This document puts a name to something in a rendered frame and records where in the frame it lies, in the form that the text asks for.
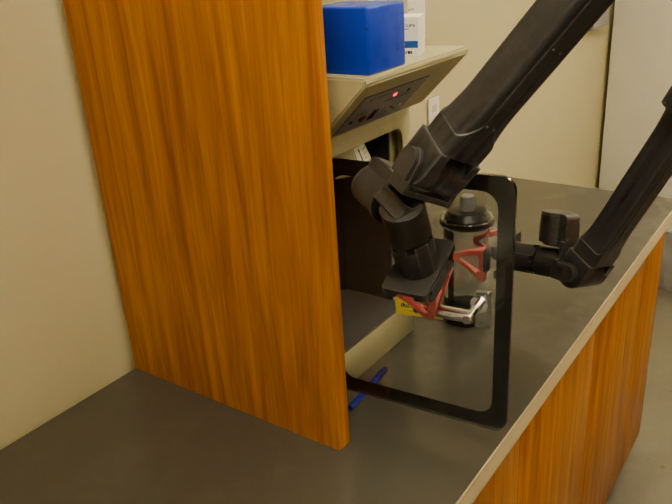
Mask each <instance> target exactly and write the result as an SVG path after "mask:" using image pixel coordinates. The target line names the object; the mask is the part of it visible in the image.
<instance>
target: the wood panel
mask: <svg viewBox="0 0 672 504"><path fill-rule="evenodd" d="M63 4H64V9H65V14H66V19H67V24H68V29H69V34H70V39H71V44H72V49H73V54H74V59H75V64H76V69H77V74H78V79H79V84H80V90H81V95H82V100H83V105H84V110H85V115H86V120H87V125H88V130H89V135H90V140H91V145H92V150H93V155H94V160H95V165H96V170H97V175H98V180H99V186H100V191H101V196H102V201H103V206H104V211H105V216H106V221H107V226H108V231H109V236H110V241H111V246H112V251H113V256H114V261H115V266H116V271H117V276H118V281H119V287H120V292H121V297H122V302H123V307H124V312H125V317H126V322H127V327H128V332H129V337H130V342H131V347H132V352H133V357H134V362H135V367H136V368H137V369H139V370H142V371H144V372H147V373H149V374H151V375H154V376H156V377H159V378H161V379H164V380H166V381H169V382H171V383H174V384H176V385H179V386H181V387H183V388H186V389H188V390H191V391H193V392H196V393H198V394H201V395H203V396H206V397H208V398H211V399H213V400H215V401H218V402H220V403H223V404H225V405H228V406H230V407H233V408H235V409H238V410H240V411H242V412H245V413H247V414H250V415H252V416H255V417H257V418H260V419H262V420H265V421H267V422H270V423H272V424H274V425H277V426H279V427H282V428H284V429H287V430H289V431H292V432H294V433H297V434H299V435H302V436H304V437H306V438H309V439H311V440H314V441H316V442H319V443H321V444H324V445H326V446H329V447H331V448H333V449H336V450H338V451H340V450H341V449H342V448H343V447H344V446H345V445H346V444H348V443H349V442H350V431H349V416H348V400H347V384H346V369H345V353H344V337H343V322H342V306H341V290H340V274H339V259H338V243H337V227H336V212H335V196H334V180H333V165H332V149H331V133H330V117H329V102H328V86H327V70H326V55H325V39H324V23H323V8H322V0H63Z"/></svg>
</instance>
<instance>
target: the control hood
mask: <svg viewBox="0 0 672 504"><path fill-rule="evenodd" d="M467 51H468V48H467V46H443V45H425V52H424V53H423V54H421V55H420V56H419V57H405V64H404V65H401V66H397V67H394V68H391V69H388V70H385V71H382V72H379V73H375V74H372V75H369V76H367V75H349V74H331V73H327V86H328V102H329V117H330V133H331V139H332V138H334V137H337V136H339V135H342V134H344V133H346V132H349V131H351V130H354V129H356V128H359V127H361V126H364V125H366V124H368V123H371V122H373V121H376V120H378V119H381V118H383V117H386V116H388V115H391V114H393V113H395V112H398V111H400V110H403V109H405V108H408V107H410V106H413V105H415V104H418V103H420V102H422V101H423V100H424V99H425V98H426V97H427V96H428V95H429V94H430V93H431V92H432V91H433V90H434V89H435V88H436V86H437V85H438V84H439V83H440V82H441V81H442V80H443V79H444V78H445V77H446V76H447V75H448V74H449V73H450V71H451V70H452V69H453V68H454V67H455V66H456V65H457V64H458V63H459V62H460V61H461V60H462V59H463V57H464V56H465V55H466V54H467ZM428 75H430V76H429V77H428V78H427V79H426V80H425V81H424V83H423V84H422V85H421V86H420V87H419V88H418V89H417V90H416V91H415V92H414V94H413V95H412V96H411V97H410V98H409V99H408V100H407V101H406V102H405V103H404V105H403V106H402V107H401V108H400V109H399V110H397V111H395V112H392V113H390V114H387V115H385V116H383V117H380V118H378V119H375V120H373V121H370V122H368V123H365V124H363V125H360V126H358V127H355V128H353V129H350V130H348V131H346V132H343V133H341V134H338V135H336V136H333V135H334V134H335V133H336V132H337V131H338V130H339V128H340V127H341V126H342V125H343V124H344V122H345V121H346V120H347V119H348V118H349V117H350V115H351V114H352V113H353V112H354V111H355V109H356V108H357V107H358V106H359V105H360V104H361V102H362V101H363V100H364V99H365V98H366V97H369V96H372V95H375V94H378V93H380V92H383V91H386V90H389V89H392V88H394V87H397V86H400V85H403V84H406V83H408V82H411V81H414V80H417V79H420V78H422V77H425V76H428Z"/></svg>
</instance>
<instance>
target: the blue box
mask: <svg viewBox="0 0 672 504"><path fill-rule="evenodd" d="M322 8H323V23H324V39H325V55H326V70H327V73H331V74H349V75H367V76H369V75H372V74H375V73H379V72H382V71H385V70H388V69H391V68H394V67H397V66H401V65H404V64H405V35H404V21H405V20H404V2H403V1H402V0H384V1H344V2H338V3H332V4H326V5H322Z"/></svg>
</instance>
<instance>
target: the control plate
mask: <svg viewBox="0 0 672 504"><path fill-rule="evenodd" d="M429 76H430V75H428V76H425V77H422V78H420V79H417V80H414V81H411V82H408V83H406V84H403V85H400V86H397V87H394V88H392V89H389V90H386V91H383V92H380V93H378V94H375V95H372V96H369V97H366V98H365V99H364V100H363V101H362V102H361V104H360V105H359V106H358V107H357V108H356V109H355V111H354V112H353V113H352V114H351V115H350V117H349V118H348V119H347V120H346V121H345V122H344V124H343V125H342V126H341V127H340V128H339V130H338V131H337V132H336V133H335V134H334V135H333V136H336V135H338V134H341V133H343V132H346V131H348V130H350V129H353V128H355V127H358V126H360V125H363V124H365V123H368V122H370V121H373V120H375V119H378V118H380V117H383V116H385V115H387V114H390V113H392V112H395V111H397V110H399V109H400V108H401V107H402V106H403V105H404V103H405V102H406V101H407V100H408V99H409V98H410V97H411V96H412V95H413V94H414V92H415V91H416V90H417V89H418V88H419V87H420V86H421V85H422V84H423V83H424V81H425V80H426V79H427V78H428V77H429ZM409 87H411V89H410V90H409V91H407V92H406V90H407V89H408V88H409ZM396 92H398V93H397V94H396V95H395V96H394V97H392V96H393V94H394V93H396ZM400 101H401V104H402V105H401V106H399V105H397V104H398V103H399V102H400ZM391 105H393V107H394V108H393V109H391V108H389V107H390V106H391ZM378 108H380V109H379V111H378V112H377V113H376V114H375V115H374V116H373V118H371V119H368V120H366V119H367V118H368V117H369V116H370V115H371V114H372V112H373V111H374V110H376V109H378ZM383 108H386V109H385V110H386V111H385V112H383V111H381V110H382V109H383ZM364 115H366V119H365V120H364V121H362V122H358V120H359V119H360V118H361V117H362V116H364ZM352 120H354V121H353V123H352V124H350V125H348V124H349V123H350V122H351V121H352Z"/></svg>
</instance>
